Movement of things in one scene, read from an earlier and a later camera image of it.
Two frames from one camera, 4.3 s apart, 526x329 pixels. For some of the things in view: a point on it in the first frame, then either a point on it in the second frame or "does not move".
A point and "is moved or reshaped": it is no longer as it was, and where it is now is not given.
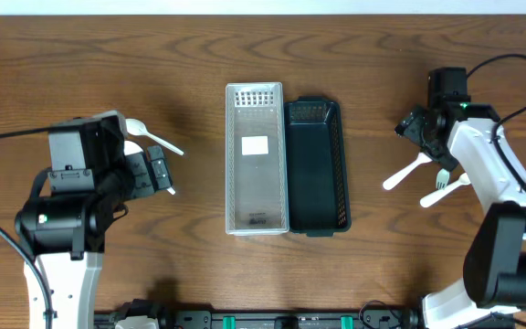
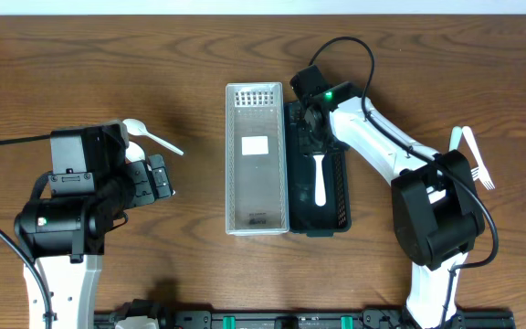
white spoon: (401, 173) is moved or reshaped
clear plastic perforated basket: (257, 192) does not move
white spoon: (131, 147) does not move
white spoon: (137, 127) does not move
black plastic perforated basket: (319, 202) does not move
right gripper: (413, 122) to (308, 149)
